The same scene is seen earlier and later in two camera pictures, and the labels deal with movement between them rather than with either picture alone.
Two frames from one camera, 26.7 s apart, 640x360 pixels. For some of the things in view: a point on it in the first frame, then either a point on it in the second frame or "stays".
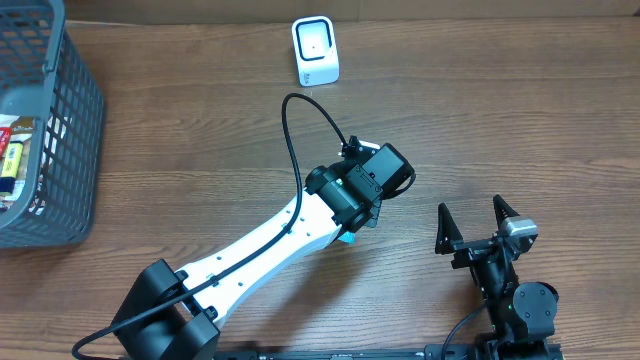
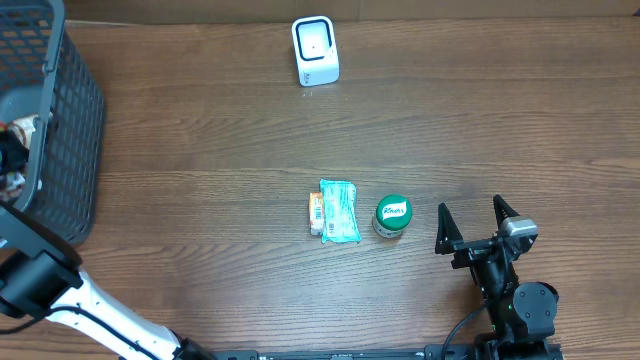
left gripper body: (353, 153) -> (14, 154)
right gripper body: (470, 252) stays
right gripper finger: (502, 211) stays
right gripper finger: (448, 230) stays
